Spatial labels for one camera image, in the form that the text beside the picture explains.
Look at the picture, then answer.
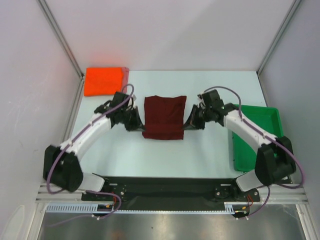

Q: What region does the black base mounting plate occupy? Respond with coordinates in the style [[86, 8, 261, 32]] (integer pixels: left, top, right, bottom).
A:
[[81, 176, 260, 210]]

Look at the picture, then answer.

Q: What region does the folded orange t shirt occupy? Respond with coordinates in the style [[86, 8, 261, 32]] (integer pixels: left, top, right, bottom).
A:
[[83, 67, 124, 97]]

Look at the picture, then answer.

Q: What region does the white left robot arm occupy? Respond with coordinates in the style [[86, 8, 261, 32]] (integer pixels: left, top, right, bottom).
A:
[[42, 91, 145, 200]]

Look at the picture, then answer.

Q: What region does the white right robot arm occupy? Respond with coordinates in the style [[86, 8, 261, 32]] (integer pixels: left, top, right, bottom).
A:
[[183, 103, 297, 201]]

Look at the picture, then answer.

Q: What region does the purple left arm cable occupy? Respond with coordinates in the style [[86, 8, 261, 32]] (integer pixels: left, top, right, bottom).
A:
[[46, 83, 136, 195]]

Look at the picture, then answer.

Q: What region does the folded pink t shirt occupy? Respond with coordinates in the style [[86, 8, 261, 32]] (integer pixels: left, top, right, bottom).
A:
[[121, 67, 130, 88]]

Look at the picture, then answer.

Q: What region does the dark red t shirt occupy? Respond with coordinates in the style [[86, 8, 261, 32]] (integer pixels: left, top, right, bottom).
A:
[[142, 95, 187, 141]]

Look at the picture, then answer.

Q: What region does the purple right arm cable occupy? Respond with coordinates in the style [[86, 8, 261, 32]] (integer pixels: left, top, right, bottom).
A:
[[202, 86, 306, 189]]

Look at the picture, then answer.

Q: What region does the left rear aluminium post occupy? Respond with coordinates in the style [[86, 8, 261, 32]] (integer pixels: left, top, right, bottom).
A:
[[36, 0, 85, 79]]

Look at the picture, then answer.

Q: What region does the right rear aluminium post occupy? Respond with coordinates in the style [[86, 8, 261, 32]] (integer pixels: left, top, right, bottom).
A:
[[257, 0, 303, 76]]

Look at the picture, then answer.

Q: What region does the aluminium post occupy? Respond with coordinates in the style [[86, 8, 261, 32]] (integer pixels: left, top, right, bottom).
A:
[[257, 0, 303, 76], [36, 0, 85, 79]]

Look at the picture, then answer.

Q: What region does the aluminium front frame rail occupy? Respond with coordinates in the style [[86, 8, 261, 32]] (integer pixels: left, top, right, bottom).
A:
[[34, 181, 308, 205]]

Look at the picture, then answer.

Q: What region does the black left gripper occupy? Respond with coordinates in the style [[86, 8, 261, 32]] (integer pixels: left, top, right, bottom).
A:
[[120, 106, 146, 132]]

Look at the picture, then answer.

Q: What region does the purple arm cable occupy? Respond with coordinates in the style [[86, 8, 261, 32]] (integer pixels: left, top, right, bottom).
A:
[[202, 86, 306, 189], [46, 83, 136, 195]]

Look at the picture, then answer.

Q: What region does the green plastic tray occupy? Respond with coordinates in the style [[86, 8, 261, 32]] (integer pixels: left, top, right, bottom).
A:
[[223, 105, 284, 172]]

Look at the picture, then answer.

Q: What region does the white slotted cable duct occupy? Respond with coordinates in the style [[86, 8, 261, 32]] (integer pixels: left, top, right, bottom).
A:
[[45, 202, 248, 216]]

